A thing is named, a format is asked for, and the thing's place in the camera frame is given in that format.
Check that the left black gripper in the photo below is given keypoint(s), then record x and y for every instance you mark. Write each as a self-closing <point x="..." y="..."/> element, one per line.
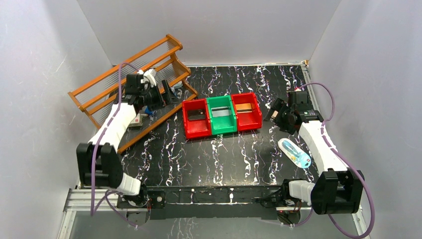
<point x="160" y="97"/>

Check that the silver card in bin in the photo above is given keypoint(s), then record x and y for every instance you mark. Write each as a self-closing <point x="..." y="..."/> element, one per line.
<point x="220" y="112"/>

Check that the black card in bin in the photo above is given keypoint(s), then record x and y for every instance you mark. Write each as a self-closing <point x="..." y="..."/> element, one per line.
<point x="199" y="114"/>

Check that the right red plastic bin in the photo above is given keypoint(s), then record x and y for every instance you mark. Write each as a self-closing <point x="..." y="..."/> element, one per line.
<point x="247" y="121"/>

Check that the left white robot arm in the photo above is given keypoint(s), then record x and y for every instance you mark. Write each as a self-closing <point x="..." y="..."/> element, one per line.
<point x="99" y="163"/>

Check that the left red plastic bin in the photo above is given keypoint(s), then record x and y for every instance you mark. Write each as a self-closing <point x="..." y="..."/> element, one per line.
<point x="198" y="128"/>

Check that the orange wooden shelf rack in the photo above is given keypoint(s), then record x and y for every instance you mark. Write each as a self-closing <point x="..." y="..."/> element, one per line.
<point x="96" y="97"/>

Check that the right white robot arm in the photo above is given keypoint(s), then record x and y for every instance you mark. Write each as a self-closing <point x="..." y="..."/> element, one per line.
<point x="338" y="189"/>

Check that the small white red box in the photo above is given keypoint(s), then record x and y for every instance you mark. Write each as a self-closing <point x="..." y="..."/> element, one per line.
<point x="138" y="120"/>

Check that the red plastic bin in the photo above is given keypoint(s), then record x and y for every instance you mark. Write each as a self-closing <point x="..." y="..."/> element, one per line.
<point x="247" y="121"/>
<point x="198" y="128"/>

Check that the gold card in bin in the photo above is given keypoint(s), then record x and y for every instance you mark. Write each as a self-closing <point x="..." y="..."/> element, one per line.
<point x="243" y="108"/>

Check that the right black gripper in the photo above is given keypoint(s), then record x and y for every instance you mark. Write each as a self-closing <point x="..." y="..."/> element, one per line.
<point x="288" y="128"/>

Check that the green plastic bin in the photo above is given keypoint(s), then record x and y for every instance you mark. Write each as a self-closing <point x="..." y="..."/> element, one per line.
<point x="222" y="125"/>

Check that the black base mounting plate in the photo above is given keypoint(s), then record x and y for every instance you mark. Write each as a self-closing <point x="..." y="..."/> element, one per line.
<point x="260" y="202"/>

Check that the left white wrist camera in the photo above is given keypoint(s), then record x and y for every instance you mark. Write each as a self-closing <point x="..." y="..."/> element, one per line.
<point x="148" y="77"/>

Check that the beige leather card holder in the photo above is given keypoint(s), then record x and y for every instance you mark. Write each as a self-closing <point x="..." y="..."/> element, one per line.
<point x="274" y="115"/>

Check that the toothbrush blister pack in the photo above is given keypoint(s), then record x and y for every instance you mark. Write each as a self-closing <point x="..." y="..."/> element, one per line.
<point x="294" y="153"/>

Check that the small blue cube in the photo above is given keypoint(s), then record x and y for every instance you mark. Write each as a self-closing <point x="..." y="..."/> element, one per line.
<point x="149" y="112"/>

